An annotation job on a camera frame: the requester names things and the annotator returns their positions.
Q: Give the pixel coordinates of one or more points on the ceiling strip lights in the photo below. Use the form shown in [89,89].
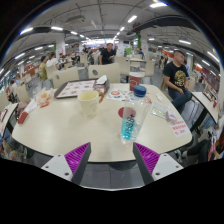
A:
[157,5]

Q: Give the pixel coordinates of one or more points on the beige chair with round hole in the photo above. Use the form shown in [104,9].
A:
[105,70]
[66,77]

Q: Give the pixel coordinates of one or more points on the white sign with red text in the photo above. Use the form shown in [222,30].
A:
[180,128]

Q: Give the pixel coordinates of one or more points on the white neighbouring table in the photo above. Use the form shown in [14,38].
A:
[7,115]
[204,103]

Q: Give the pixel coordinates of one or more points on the small red sauce packet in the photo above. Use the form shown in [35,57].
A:
[45,104]
[148,100]

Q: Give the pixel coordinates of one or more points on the small purple packet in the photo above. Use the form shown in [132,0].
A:
[171,117]

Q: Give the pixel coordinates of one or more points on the paper food wrapper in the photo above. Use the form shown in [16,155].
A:
[45,96]

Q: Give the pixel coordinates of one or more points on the brown food tray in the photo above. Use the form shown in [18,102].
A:
[76,89]

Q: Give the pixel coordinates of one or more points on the red paper cup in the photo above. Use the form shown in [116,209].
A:
[135,81]

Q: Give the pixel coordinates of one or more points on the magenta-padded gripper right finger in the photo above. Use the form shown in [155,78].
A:
[146,158]

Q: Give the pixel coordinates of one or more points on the person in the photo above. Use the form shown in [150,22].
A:
[176,76]
[203,146]
[107,55]
[52,61]
[42,68]

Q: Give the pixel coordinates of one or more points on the clear blue-capped water bottle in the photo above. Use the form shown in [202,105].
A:
[132,123]

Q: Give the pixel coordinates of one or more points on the small white tissue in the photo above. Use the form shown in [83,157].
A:
[159,97]

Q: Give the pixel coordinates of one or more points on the beige background chairs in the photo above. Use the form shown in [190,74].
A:
[124,65]

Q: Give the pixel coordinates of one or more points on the ceiling air conditioner unit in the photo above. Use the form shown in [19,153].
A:
[76,19]

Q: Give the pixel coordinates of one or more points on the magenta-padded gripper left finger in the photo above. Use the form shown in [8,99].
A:
[77,158]

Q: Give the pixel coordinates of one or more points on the printed food leaflet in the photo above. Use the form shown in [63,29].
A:
[116,94]

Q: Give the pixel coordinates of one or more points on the crumpled white napkin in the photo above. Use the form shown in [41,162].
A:
[101,80]

